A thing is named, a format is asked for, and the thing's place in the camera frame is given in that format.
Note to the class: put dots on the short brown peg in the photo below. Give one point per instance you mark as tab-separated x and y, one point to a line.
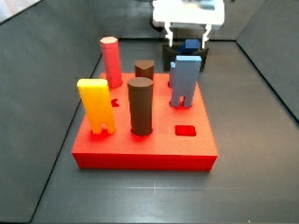
144	68

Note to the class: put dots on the light blue notched peg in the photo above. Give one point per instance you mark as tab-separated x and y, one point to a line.
183	78

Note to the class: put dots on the dark blue rectangular block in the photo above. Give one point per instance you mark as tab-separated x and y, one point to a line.
190	46

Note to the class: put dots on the black curved fixture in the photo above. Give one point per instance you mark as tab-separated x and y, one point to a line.
170	53

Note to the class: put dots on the pink hexagonal peg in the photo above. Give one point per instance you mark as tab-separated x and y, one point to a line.
110	49

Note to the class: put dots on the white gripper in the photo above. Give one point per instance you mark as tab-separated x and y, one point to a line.
195	12

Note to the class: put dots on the yellow notched peg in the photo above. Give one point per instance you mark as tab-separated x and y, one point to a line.
96	101

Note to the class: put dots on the red peg board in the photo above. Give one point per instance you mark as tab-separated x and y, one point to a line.
180	144

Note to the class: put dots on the brown cylinder peg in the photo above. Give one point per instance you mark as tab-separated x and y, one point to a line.
140	97

